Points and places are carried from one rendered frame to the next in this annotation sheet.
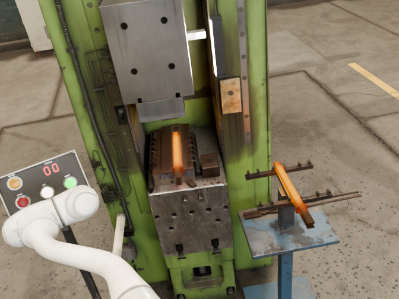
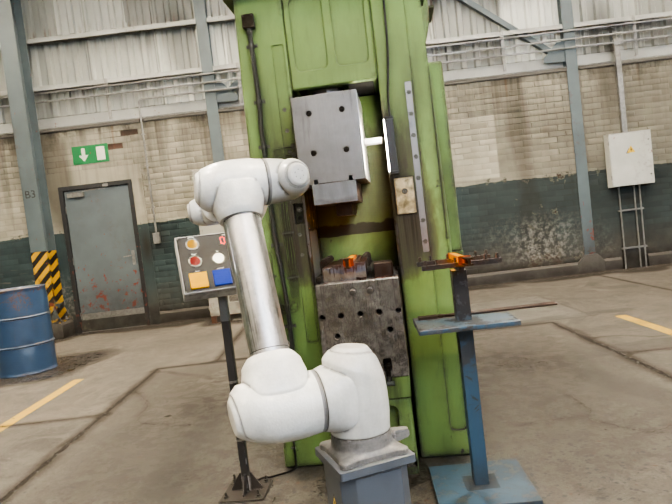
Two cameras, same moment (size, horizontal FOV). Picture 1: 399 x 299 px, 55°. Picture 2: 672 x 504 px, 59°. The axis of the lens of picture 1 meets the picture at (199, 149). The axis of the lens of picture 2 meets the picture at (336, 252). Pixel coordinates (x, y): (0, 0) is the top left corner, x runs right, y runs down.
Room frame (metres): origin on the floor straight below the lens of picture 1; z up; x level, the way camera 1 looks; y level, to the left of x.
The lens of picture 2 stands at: (-1.22, -0.14, 1.19)
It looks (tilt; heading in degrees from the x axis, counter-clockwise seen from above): 3 degrees down; 6
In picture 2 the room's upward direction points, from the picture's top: 7 degrees counter-clockwise
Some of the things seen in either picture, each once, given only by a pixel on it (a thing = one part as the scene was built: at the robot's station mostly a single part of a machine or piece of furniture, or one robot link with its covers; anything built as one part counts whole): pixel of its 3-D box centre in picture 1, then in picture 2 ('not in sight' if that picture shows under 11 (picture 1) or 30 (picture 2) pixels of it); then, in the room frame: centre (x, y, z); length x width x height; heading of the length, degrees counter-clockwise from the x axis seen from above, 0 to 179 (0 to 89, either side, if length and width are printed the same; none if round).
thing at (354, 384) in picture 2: not in sight; (351, 387); (0.25, 0.03, 0.77); 0.18 x 0.16 x 0.22; 116
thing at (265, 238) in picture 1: (285, 225); (463, 321); (1.26, -0.35, 0.71); 0.40 x 0.30 x 0.02; 94
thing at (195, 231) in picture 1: (189, 187); (365, 319); (1.66, 0.08, 0.69); 0.56 x 0.38 x 0.45; 0
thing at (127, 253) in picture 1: (128, 251); not in sight; (1.56, 0.50, 0.36); 0.09 x 0.07 x 0.12; 90
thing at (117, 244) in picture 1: (117, 248); not in sight; (1.35, 0.48, 0.62); 0.44 x 0.05 x 0.05; 0
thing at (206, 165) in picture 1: (209, 165); (383, 268); (1.50, -0.04, 0.95); 0.12 x 0.08 x 0.06; 0
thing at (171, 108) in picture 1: (161, 89); (339, 194); (1.65, 0.14, 1.32); 0.42 x 0.20 x 0.10; 0
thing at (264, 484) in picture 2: not in sight; (245, 482); (1.36, 0.70, 0.05); 0.22 x 0.22 x 0.09; 0
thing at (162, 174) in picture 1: (173, 151); (347, 267); (1.65, 0.14, 0.96); 0.42 x 0.20 x 0.09; 0
